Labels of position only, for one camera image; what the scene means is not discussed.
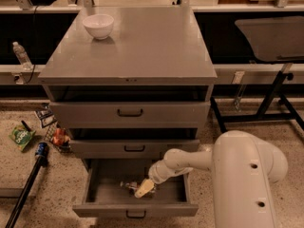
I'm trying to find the black folding table stand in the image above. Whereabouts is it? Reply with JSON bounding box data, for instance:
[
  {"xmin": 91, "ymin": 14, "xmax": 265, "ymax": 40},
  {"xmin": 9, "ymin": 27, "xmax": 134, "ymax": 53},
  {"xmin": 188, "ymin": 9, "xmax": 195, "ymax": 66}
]
[{"xmin": 210, "ymin": 71, "xmax": 304, "ymax": 133}]

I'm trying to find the grey middle drawer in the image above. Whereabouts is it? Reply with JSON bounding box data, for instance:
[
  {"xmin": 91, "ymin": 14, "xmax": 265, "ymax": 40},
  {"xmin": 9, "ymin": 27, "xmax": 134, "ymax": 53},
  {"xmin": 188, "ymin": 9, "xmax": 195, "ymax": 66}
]
[{"xmin": 70, "ymin": 140, "xmax": 200, "ymax": 159}]

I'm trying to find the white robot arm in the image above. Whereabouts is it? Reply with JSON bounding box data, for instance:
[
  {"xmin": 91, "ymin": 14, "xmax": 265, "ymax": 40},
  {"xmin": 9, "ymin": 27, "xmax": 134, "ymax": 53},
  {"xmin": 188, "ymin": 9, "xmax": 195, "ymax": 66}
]
[{"xmin": 135, "ymin": 130, "xmax": 288, "ymax": 228}]

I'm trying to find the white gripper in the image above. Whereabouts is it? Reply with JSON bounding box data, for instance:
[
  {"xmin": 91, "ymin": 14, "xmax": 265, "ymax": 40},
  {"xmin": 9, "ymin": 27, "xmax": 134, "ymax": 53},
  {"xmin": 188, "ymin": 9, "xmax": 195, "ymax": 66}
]
[{"xmin": 135, "ymin": 161, "xmax": 176, "ymax": 199}]

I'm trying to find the grey metal drawer cabinet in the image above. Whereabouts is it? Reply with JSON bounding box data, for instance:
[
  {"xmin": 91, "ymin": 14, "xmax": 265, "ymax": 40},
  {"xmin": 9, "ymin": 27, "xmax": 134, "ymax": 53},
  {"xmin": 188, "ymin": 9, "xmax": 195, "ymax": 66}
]
[{"xmin": 37, "ymin": 6, "xmax": 219, "ymax": 159}]

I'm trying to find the grey open bottom drawer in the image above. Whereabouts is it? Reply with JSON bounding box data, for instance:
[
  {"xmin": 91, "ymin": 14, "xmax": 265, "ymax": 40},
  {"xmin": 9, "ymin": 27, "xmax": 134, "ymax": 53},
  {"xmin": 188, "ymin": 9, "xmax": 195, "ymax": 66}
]
[{"xmin": 73, "ymin": 159, "xmax": 199, "ymax": 219}]

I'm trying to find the upright water bottle on ledge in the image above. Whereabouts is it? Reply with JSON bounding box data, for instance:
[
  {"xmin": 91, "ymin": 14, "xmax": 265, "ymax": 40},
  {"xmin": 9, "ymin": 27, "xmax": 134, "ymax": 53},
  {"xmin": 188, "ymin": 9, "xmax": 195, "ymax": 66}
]
[{"xmin": 12, "ymin": 42, "xmax": 32, "ymax": 71}]

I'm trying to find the black marker on floor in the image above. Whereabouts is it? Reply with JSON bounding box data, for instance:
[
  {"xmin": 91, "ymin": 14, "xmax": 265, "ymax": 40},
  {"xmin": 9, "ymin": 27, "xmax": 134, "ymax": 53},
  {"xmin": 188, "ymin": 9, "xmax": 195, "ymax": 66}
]
[{"xmin": 21, "ymin": 121, "xmax": 31, "ymax": 132}]

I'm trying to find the dark snack packet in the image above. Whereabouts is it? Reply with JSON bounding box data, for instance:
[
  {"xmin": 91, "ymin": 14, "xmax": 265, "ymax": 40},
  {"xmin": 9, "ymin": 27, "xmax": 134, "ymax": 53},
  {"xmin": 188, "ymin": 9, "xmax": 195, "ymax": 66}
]
[{"xmin": 35, "ymin": 104, "xmax": 57, "ymax": 128}]

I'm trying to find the blue soda can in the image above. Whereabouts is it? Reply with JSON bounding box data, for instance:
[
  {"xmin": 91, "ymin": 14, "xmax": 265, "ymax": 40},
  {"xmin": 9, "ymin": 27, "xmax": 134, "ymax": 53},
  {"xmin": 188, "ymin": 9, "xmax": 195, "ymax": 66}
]
[{"xmin": 35, "ymin": 142, "xmax": 48, "ymax": 160}]

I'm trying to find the grey top drawer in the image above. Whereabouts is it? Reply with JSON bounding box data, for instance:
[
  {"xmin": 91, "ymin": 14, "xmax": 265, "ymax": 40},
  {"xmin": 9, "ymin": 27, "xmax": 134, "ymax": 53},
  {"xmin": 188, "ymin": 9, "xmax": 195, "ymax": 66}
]
[{"xmin": 50, "ymin": 102, "xmax": 210, "ymax": 128}]

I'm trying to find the orange snack packet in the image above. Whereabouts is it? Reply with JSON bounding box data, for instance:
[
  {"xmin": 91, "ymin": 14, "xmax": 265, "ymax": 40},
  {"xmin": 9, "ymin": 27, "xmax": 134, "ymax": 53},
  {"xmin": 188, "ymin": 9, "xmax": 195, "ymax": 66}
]
[{"xmin": 51, "ymin": 128, "xmax": 70, "ymax": 146}]

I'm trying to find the grey tray table top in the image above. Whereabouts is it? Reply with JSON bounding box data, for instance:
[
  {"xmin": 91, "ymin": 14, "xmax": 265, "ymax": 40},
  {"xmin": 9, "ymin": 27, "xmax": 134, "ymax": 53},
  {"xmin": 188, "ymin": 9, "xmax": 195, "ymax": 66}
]
[{"xmin": 235, "ymin": 16, "xmax": 304, "ymax": 63}]

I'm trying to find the black pole on floor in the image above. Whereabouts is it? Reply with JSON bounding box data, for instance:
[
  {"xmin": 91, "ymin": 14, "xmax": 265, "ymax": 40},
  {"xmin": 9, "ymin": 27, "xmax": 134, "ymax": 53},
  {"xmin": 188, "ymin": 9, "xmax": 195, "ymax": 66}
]
[{"xmin": 5, "ymin": 156, "xmax": 48, "ymax": 228}]

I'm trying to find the clear plastic water bottle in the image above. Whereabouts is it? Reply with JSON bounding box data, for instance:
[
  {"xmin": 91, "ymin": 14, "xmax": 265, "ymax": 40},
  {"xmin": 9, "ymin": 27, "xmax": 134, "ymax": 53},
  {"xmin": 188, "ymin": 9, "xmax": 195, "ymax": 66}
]
[{"xmin": 120, "ymin": 181, "xmax": 156, "ymax": 198}]

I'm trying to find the white ceramic bowl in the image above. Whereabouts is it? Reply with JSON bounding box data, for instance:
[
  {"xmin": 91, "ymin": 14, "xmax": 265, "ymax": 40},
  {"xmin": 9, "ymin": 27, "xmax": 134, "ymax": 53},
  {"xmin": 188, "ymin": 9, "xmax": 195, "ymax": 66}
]
[{"xmin": 83, "ymin": 14, "xmax": 114, "ymax": 40}]

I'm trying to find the green snack bag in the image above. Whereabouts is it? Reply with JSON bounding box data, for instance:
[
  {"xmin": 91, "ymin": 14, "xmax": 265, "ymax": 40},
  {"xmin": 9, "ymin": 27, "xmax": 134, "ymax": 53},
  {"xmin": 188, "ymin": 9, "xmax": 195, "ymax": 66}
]
[{"xmin": 9, "ymin": 125, "xmax": 35, "ymax": 151}]

